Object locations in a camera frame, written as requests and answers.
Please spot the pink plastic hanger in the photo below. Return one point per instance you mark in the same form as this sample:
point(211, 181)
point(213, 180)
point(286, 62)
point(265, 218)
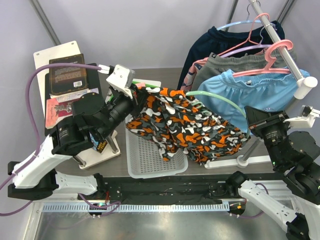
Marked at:
point(285, 43)

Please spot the navy blue shorts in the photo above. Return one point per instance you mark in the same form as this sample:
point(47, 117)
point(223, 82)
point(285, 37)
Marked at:
point(280, 31)

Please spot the blue comic book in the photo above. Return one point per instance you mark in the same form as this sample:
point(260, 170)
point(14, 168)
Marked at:
point(98, 146)

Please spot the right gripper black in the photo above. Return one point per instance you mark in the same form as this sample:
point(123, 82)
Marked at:
point(257, 119)

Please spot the dark brown book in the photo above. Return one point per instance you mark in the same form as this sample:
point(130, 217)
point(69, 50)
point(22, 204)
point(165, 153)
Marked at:
point(67, 79)

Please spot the red pink comic book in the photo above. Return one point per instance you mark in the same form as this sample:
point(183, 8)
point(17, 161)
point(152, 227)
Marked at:
point(60, 107)

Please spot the white plastic basket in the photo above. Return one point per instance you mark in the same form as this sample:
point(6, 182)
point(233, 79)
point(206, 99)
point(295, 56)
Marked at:
point(144, 160)

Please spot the thin pink hanger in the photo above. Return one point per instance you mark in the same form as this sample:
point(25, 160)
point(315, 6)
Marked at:
point(217, 41)

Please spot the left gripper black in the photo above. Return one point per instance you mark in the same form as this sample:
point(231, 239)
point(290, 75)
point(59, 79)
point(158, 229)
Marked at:
point(134, 103)

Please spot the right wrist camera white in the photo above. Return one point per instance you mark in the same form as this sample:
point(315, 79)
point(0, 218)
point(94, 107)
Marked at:
point(304, 120)

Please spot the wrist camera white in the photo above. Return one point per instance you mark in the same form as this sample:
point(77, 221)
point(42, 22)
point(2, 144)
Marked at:
point(121, 80)
point(304, 120)

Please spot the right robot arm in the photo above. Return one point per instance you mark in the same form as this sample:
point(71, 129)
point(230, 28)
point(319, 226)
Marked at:
point(292, 152)

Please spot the perforated cable duct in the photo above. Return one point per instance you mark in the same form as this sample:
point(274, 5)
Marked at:
point(81, 207)

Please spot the light blue shorts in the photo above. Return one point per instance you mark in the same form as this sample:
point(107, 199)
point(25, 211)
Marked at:
point(259, 100)

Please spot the white two-tier shelf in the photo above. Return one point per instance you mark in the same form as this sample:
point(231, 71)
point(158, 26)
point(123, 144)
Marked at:
point(89, 157)

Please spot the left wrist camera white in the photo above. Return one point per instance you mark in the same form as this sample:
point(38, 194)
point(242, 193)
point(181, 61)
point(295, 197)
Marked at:
point(121, 80)

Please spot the light blue hanger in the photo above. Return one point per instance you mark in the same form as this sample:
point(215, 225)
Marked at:
point(238, 23)

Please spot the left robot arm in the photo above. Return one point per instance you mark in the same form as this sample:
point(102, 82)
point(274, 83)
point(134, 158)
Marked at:
point(92, 119)

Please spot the white clothes rack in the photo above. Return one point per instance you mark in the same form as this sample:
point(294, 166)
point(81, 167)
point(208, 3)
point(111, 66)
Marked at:
point(305, 85)

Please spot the orange camouflage shorts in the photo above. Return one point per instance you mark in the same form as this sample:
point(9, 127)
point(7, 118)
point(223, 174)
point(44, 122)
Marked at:
point(201, 151)

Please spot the green plastic hanger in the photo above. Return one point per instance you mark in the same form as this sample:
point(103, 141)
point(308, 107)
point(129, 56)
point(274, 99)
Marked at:
point(184, 116)

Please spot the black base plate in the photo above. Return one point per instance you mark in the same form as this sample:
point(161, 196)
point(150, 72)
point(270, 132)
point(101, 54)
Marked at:
point(165, 191)

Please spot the black clipboard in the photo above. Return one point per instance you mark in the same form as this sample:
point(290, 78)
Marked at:
point(92, 79)

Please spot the grey shorts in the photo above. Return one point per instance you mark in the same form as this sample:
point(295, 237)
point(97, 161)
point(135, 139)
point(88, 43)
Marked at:
point(224, 67)

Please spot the purple hanger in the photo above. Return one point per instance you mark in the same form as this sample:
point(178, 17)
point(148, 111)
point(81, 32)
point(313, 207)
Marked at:
point(239, 48)

